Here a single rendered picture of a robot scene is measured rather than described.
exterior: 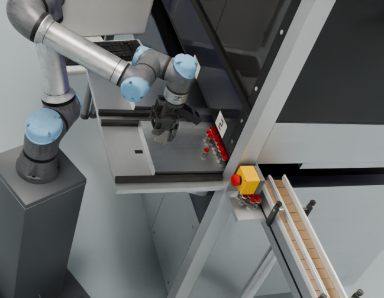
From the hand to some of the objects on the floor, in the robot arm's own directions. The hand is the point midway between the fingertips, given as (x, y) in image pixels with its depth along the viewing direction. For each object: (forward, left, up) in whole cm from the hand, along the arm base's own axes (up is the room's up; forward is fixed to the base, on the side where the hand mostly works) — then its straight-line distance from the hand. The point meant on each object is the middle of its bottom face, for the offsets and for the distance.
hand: (165, 142), depth 200 cm
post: (+20, -20, -100) cm, 104 cm away
